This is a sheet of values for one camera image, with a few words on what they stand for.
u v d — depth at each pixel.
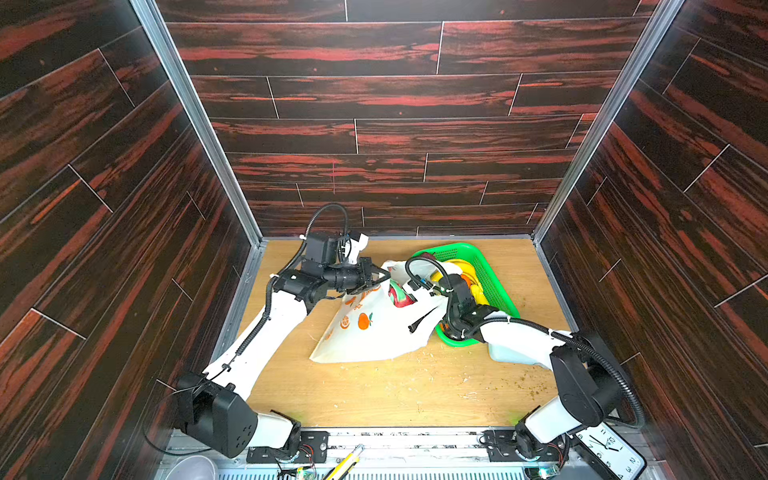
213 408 0.39
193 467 0.68
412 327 0.67
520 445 0.66
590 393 0.44
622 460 0.69
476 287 1.01
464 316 0.68
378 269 0.70
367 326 0.72
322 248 0.57
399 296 0.78
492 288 0.96
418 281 0.75
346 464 0.71
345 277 0.63
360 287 0.65
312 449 0.72
